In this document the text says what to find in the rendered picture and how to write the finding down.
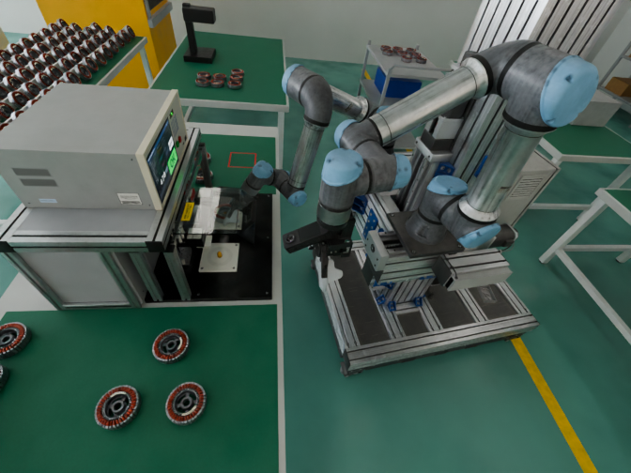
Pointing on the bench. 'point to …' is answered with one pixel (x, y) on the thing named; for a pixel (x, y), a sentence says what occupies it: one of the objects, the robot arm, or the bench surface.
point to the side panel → (76, 279)
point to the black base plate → (253, 280)
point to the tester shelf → (99, 222)
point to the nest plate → (210, 263)
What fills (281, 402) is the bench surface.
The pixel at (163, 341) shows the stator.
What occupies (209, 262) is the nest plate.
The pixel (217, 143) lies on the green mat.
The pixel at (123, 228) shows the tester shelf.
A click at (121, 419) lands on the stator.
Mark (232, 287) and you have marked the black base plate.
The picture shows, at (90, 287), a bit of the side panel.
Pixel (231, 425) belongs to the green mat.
